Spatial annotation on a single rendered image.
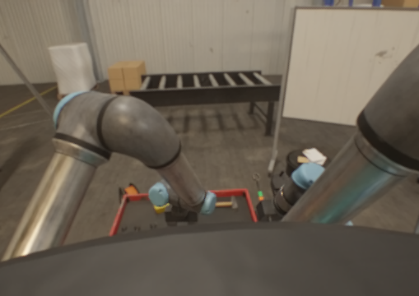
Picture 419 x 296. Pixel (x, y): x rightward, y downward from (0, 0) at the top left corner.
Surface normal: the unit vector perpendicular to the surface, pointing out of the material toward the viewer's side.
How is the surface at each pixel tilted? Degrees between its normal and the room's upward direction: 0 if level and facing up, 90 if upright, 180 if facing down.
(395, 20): 90
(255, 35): 90
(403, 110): 76
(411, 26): 90
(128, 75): 90
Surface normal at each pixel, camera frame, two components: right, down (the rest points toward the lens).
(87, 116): -0.34, -0.13
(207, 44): 0.06, 0.48
